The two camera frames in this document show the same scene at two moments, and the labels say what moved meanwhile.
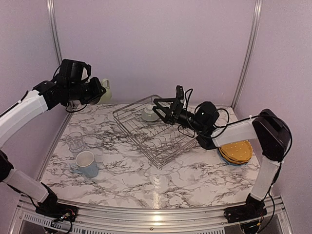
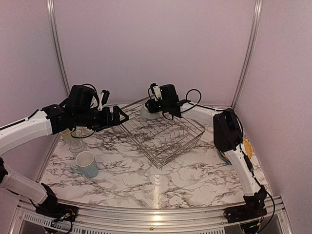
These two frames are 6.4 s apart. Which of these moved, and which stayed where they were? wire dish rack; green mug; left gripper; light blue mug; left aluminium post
Moved: green mug; left gripper
Stayed: wire dish rack; left aluminium post; light blue mug
